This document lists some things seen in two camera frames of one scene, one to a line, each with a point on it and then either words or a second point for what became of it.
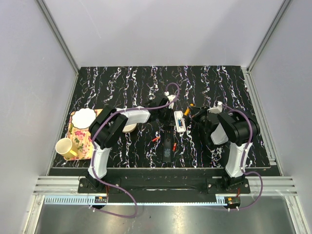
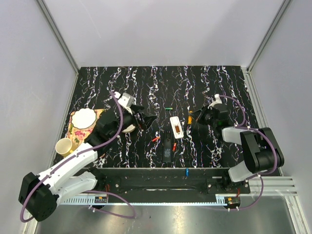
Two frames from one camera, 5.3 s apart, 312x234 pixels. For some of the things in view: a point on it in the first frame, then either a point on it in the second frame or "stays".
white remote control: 181,127 to 177,128
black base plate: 165,183 stays
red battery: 156,139 stays
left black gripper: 170,121 to 147,120
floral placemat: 81,140 stays
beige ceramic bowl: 129,127 stays
